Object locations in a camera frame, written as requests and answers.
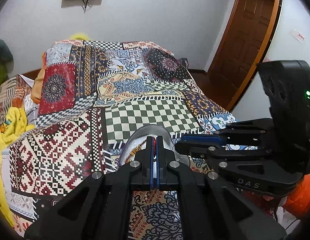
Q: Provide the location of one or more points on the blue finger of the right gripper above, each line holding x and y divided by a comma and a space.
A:
203, 139

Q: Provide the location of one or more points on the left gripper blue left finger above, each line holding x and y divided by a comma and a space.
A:
143, 178

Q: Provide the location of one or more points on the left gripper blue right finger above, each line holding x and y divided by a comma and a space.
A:
165, 179

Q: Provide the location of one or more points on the purple heart-shaped jewelry box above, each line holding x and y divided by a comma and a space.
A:
144, 139

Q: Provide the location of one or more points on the orange jacket sleeve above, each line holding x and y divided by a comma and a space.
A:
298, 202

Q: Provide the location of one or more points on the dark bag on floor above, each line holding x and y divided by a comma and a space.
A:
184, 62

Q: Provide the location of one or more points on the patchwork patterned bedspread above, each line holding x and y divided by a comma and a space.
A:
85, 104

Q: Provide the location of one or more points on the brown wooden door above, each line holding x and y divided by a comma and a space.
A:
242, 46

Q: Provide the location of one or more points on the yellow cloth on bed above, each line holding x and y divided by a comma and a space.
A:
16, 123

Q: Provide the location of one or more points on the yellow round object behind bed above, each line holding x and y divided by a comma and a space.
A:
79, 36

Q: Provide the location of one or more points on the green cloth covered pile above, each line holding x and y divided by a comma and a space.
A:
5, 57

